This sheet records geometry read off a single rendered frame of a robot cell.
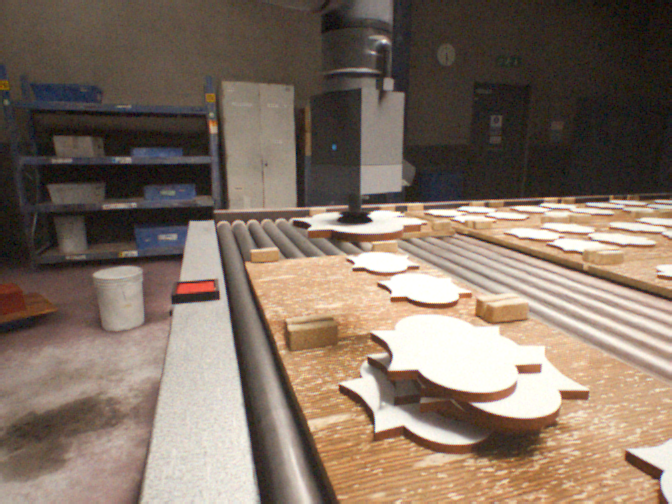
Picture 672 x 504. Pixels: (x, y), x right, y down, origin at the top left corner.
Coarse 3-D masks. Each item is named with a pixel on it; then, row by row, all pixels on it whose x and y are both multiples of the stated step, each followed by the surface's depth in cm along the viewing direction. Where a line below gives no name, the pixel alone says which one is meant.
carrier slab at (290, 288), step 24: (264, 264) 86; (288, 264) 86; (312, 264) 86; (336, 264) 86; (264, 288) 71; (288, 288) 71; (312, 288) 71; (336, 288) 71; (360, 288) 71; (264, 312) 61; (288, 312) 61; (312, 312) 61; (336, 312) 61; (360, 312) 61; (384, 312) 61; (408, 312) 61; (432, 312) 61; (456, 312) 61; (360, 336) 53
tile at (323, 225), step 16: (304, 224) 50; (320, 224) 47; (336, 224) 47; (352, 224) 47; (368, 224) 47; (384, 224) 47; (400, 224) 47; (416, 224) 48; (352, 240) 43; (368, 240) 43; (384, 240) 43
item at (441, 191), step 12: (420, 168) 594; (432, 168) 566; (444, 168) 568; (456, 168) 571; (468, 168) 576; (420, 180) 602; (432, 180) 570; (444, 180) 573; (456, 180) 578; (420, 192) 607; (432, 192) 575; (444, 192) 578; (456, 192) 583
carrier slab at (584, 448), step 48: (528, 336) 53; (288, 384) 44; (336, 384) 42; (624, 384) 42; (336, 432) 35; (576, 432) 35; (624, 432) 35; (336, 480) 30; (384, 480) 30; (432, 480) 30; (480, 480) 30; (528, 480) 30; (576, 480) 30; (624, 480) 30
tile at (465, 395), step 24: (384, 336) 41; (408, 336) 41; (432, 336) 41; (456, 336) 41; (480, 336) 41; (408, 360) 36; (432, 360) 36; (456, 360) 36; (480, 360) 36; (504, 360) 36; (528, 360) 36; (432, 384) 33; (456, 384) 32; (480, 384) 32; (504, 384) 33
